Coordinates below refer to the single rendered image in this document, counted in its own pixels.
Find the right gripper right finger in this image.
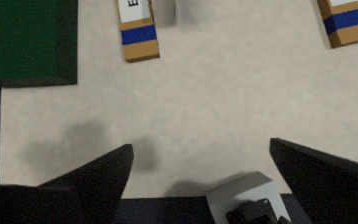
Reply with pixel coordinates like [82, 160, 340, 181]
[269, 137, 358, 224]

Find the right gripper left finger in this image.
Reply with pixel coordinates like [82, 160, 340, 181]
[0, 144, 134, 224]

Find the green flat rectangular platform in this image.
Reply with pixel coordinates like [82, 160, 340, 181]
[0, 0, 78, 88]

